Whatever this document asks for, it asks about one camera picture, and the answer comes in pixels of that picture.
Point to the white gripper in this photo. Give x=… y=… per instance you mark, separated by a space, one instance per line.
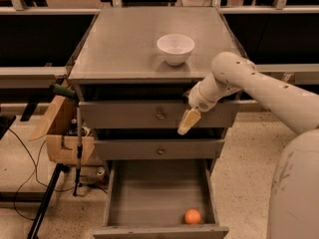
x=198 y=100

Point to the grey top drawer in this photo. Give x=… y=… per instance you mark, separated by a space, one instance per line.
x=152 y=114

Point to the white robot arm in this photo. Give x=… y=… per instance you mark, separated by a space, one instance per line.
x=294 y=200

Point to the grey metal drawer cabinet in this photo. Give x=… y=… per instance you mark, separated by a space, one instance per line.
x=120 y=61

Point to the grey bottom drawer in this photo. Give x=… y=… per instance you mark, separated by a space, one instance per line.
x=148 y=200

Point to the white ceramic bowl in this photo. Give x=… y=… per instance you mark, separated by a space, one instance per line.
x=175 y=48

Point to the orange ball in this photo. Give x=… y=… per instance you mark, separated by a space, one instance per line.
x=192 y=216

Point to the brown cardboard box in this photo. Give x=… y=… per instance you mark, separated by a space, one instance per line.
x=55 y=123

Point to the black stand leg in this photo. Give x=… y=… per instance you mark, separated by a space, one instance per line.
x=33 y=232

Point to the green-handled grabber stick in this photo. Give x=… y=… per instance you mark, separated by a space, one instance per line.
x=78 y=133

